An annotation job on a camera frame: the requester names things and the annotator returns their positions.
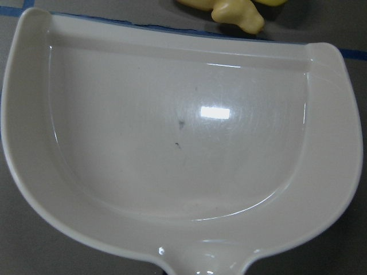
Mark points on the beige plastic dustpan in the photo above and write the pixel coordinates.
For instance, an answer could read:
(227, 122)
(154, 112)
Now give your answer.
(198, 154)

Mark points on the tan toy ginger root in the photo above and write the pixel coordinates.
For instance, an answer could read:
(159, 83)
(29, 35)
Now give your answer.
(241, 13)

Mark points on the yellow toy bell pepper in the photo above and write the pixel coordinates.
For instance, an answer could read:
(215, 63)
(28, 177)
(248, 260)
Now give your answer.
(271, 3)

